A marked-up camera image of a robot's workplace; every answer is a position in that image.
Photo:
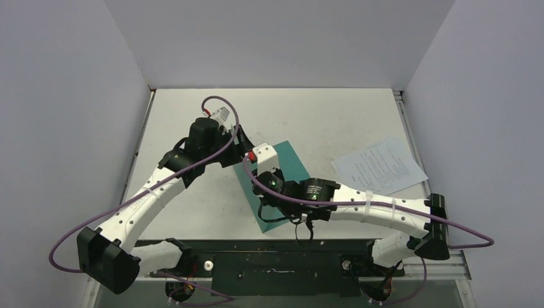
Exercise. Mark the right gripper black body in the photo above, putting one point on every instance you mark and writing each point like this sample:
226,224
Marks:
258,178

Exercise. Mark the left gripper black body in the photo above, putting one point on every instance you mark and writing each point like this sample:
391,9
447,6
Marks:
226,158

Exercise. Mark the teal folder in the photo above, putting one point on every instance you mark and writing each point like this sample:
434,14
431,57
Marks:
292,169

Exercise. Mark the printed white paper sheet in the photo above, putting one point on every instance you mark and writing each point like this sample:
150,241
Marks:
384,168

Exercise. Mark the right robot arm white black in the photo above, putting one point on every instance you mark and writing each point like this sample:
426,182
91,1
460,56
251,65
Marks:
417,223

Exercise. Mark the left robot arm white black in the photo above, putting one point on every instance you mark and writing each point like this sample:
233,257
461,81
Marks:
109,253

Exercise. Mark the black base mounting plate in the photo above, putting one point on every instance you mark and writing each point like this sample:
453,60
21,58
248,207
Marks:
282,267

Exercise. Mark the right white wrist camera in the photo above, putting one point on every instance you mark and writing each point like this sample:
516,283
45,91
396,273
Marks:
266,158

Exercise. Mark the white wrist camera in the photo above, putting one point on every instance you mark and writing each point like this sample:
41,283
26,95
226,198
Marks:
220,115
266,158

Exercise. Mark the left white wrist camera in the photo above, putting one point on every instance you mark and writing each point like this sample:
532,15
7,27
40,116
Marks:
220,115

